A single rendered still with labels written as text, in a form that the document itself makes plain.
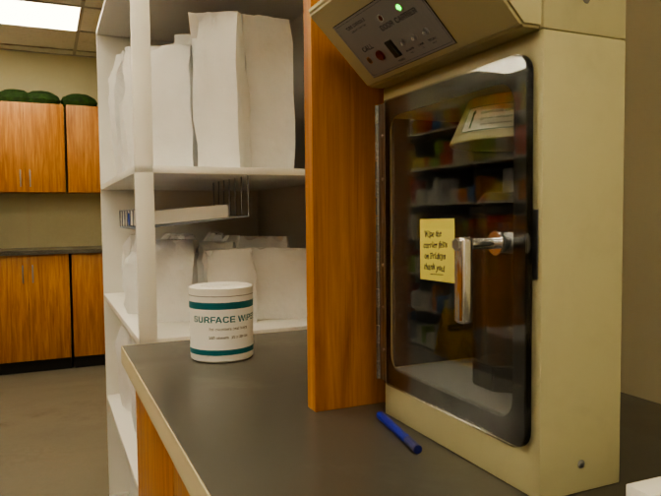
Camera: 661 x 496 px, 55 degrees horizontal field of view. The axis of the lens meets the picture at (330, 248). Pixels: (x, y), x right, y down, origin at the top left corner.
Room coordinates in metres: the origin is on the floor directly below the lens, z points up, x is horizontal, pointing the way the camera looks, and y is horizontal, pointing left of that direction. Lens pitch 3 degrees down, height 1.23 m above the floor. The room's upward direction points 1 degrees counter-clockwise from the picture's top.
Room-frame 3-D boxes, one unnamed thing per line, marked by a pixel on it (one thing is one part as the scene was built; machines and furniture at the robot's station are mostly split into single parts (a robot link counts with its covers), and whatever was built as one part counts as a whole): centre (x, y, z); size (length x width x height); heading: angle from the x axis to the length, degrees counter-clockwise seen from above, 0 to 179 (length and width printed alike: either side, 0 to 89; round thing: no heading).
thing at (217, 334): (1.30, 0.23, 1.02); 0.13 x 0.13 x 0.15
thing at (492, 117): (0.77, -0.14, 1.19); 0.30 x 0.01 x 0.40; 24
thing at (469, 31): (0.75, -0.09, 1.46); 0.32 x 0.12 x 0.10; 24
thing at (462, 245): (0.66, -0.15, 1.17); 0.05 x 0.03 x 0.10; 114
